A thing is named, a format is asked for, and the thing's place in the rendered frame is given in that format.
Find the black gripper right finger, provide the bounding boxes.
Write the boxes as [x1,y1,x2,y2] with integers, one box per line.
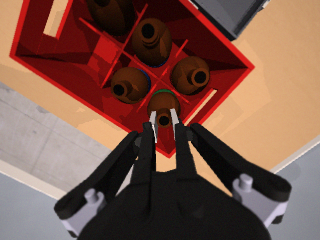
[170,109,292,228]

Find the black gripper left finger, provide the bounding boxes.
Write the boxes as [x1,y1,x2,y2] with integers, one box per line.
[54,111,158,238]

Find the red bottle crate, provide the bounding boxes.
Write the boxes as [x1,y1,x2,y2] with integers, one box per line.
[35,0,255,133]

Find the dark grey tray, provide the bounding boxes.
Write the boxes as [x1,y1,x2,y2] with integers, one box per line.
[190,0,267,42]

